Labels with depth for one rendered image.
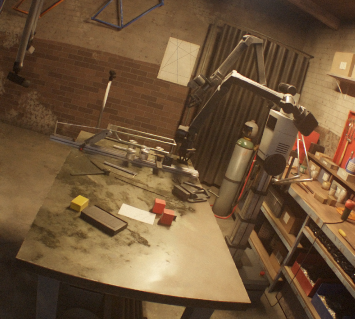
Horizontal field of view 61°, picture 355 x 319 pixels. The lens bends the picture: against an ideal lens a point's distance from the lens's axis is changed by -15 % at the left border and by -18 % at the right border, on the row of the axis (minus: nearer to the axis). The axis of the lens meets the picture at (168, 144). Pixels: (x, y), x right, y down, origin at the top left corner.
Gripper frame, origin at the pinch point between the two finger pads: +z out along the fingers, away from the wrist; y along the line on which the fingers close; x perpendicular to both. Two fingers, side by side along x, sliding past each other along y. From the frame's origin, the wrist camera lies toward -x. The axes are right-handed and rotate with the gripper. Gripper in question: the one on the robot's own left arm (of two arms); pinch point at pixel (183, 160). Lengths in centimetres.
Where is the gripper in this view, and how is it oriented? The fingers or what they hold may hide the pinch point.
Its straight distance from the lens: 230.6
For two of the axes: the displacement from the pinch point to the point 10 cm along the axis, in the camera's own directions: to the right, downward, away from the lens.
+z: -2.9, 9.2, 2.5
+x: 7.3, 3.8, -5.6
